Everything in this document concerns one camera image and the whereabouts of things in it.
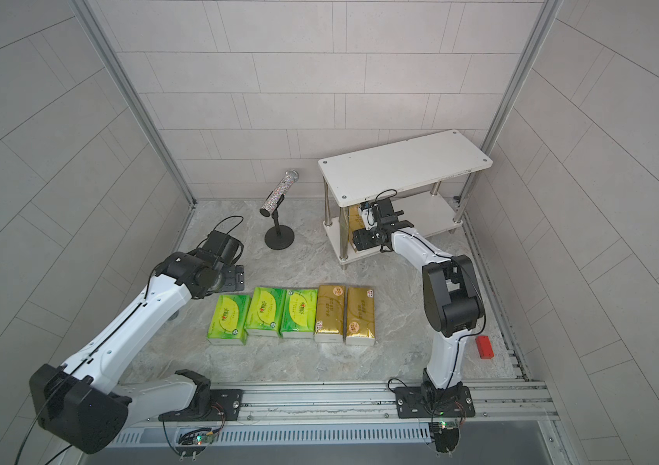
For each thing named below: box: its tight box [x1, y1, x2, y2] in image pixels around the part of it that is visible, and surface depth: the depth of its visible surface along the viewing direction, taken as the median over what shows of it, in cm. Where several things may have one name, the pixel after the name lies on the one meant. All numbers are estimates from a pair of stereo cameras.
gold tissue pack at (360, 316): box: [345, 285, 377, 346], surface depth 82 cm
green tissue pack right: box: [279, 288, 318, 339], surface depth 82 cm
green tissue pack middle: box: [244, 286, 287, 338], surface depth 82 cm
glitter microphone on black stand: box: [259, 168, 300, 250], surface depth 101 cm
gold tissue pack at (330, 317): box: [313, 284, 346, 343], surface depth 82 cm
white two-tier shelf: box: [317, 129, 494, 267], surface depth 86 cm
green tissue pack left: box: [206, 294, 252, 346], surface depth 81 cm
